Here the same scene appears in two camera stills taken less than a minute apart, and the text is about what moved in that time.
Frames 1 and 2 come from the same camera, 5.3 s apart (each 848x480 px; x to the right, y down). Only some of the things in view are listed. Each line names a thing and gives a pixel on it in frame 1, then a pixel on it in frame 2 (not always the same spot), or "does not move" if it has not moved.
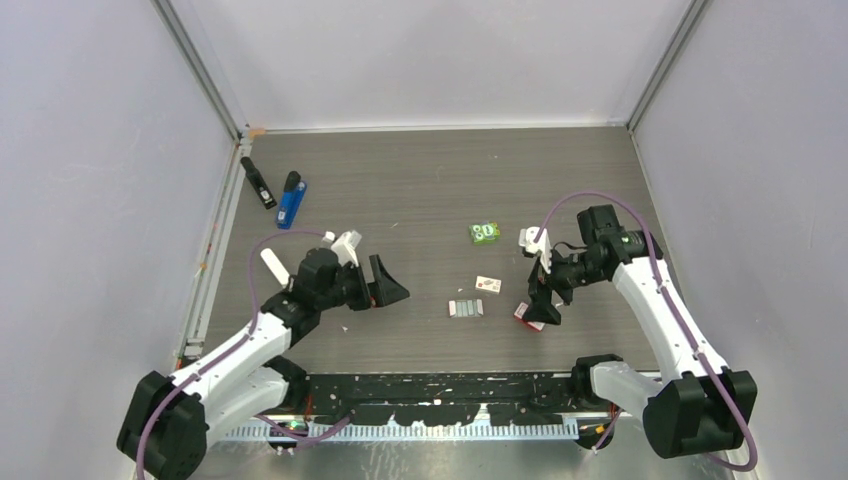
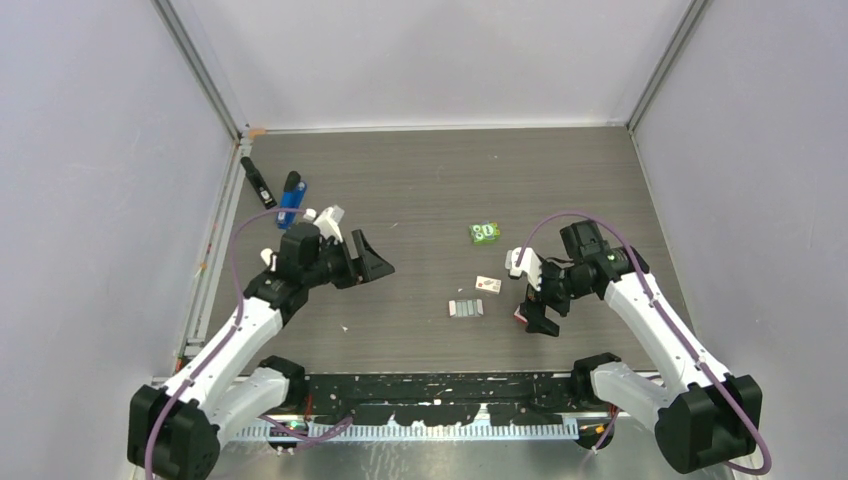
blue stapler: [291, 200] does not move
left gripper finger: [384, 289] → [373, 266]
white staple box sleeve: [488, 284] does not move
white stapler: [277, 267] does not move
